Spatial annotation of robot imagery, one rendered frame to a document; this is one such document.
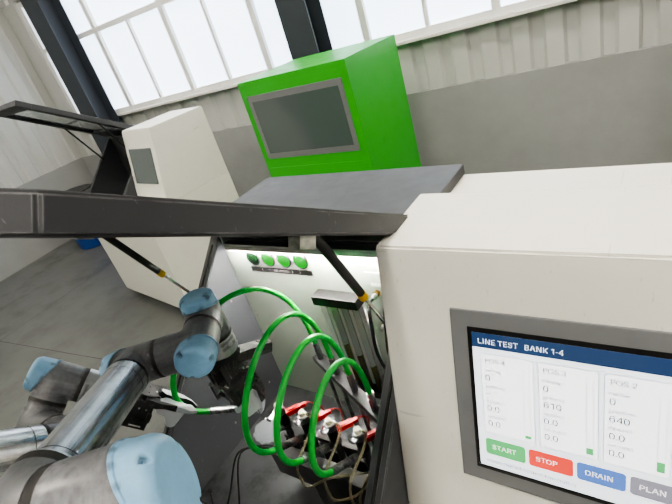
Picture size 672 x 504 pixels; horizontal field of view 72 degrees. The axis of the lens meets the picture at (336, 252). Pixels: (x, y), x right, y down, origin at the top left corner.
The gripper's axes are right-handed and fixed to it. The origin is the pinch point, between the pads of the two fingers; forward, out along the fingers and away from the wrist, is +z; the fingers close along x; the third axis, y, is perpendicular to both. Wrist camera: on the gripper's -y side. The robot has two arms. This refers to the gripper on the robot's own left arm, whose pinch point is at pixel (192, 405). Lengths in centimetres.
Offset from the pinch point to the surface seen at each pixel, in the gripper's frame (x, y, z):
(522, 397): 50, -38, 41
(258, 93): -272, -135, 1
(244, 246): -20.8, -38.6, -0.5
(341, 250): 5, -49, 17
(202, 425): -23.6, 15.6, 9.5
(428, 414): 35, -26, 37
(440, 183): 8, -73, 33
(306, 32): -327, -218, 22
